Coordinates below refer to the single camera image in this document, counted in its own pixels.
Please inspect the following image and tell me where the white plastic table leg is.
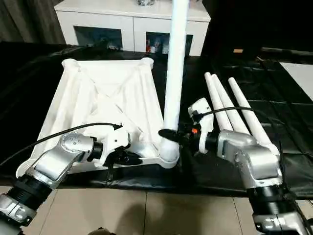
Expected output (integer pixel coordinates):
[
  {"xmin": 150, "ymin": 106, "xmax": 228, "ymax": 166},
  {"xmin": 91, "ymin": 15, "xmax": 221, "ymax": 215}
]
[
  {"xmin": 227, "ymin": 77, "xmax": 281, "ymax": 157},
  {"xmin": 157, "ymin": 0, "xmax": 189, "ymax": 164},
  {"xmin": 210, "ymin": 73, "xmax": 247, "ymax": 134},
  {"xmin": 204, "ymin": 72, "xmax": 233, "ymax": 132}
]

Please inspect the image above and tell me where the white plastic table top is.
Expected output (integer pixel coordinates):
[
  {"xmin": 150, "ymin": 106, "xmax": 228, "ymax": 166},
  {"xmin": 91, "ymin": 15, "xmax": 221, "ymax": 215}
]
[{"xmin": 16, "ymin": 58, "xmax": 180, "ymax": 179}]

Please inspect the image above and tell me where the black mat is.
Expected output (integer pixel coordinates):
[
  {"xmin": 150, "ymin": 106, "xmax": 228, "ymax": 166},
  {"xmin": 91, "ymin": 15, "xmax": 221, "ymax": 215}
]
[{"xmin": 0, "ymin": 41, "xmax": 313, "ymax": 196}]

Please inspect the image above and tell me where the white flat board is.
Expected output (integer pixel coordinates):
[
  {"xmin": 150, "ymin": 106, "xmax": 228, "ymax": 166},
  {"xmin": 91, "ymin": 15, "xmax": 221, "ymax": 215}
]
[{"xmin": 279, "ymin": 62, "xmax": 313, "ymax": 102}]

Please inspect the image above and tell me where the black side table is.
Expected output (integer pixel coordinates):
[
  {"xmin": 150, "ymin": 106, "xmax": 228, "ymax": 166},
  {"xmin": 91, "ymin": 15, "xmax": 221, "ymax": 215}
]
[{"xmin": 260, "ymin": 47, "xmax": 313, "ymax": 63}]

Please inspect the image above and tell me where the white cabinet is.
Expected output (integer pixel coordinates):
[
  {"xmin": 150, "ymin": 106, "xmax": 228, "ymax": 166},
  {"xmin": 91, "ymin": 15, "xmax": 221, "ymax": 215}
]
[{"xmin": 54, "ymin": 0, "xmax": 211, "ymax": 57}]

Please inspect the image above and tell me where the grey curtain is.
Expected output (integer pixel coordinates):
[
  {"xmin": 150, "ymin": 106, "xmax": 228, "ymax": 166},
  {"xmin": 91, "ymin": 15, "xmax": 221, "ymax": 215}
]
[{"xmin": 0, "ymin": 0, "xmax": 67, "ymax": 45}]

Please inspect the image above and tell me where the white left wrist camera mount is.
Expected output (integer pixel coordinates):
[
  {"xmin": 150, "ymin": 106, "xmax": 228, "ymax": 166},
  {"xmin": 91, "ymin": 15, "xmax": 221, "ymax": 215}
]
[{"xmin": 94, "ymin": 127, "xmax": 132, "ymax": 168}]

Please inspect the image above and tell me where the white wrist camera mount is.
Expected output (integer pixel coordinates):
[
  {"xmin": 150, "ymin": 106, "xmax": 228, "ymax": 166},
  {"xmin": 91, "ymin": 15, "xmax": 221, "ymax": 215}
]
[
  {"xmin": 187, "ymin": 97, "xmax": 216, "ymax": 154},
  {"xmin": 94, "ymin": 127, "xmax": 132, "ymax": 168}
]

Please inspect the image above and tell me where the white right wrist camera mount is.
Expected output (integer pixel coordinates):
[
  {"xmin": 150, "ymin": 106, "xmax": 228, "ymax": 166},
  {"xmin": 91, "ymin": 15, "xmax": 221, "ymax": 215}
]
[{"xmin": 187, "ymin": 97, "xmax": 216, "ymax": 154}]

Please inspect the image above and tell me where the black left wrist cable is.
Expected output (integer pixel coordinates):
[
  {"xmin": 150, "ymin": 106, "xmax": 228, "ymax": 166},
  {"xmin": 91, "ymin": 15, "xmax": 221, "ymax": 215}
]
[{"xmin": 0, "ymin": 122, "xmax": 123, "ymax": 167}]

